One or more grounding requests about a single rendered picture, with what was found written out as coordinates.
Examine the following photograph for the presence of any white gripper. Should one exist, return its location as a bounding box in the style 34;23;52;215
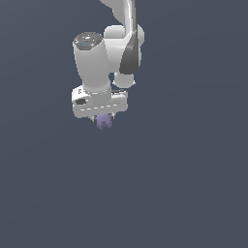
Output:
71;85;129;123

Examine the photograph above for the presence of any small purple object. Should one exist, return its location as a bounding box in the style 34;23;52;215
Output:
96;113;113;131

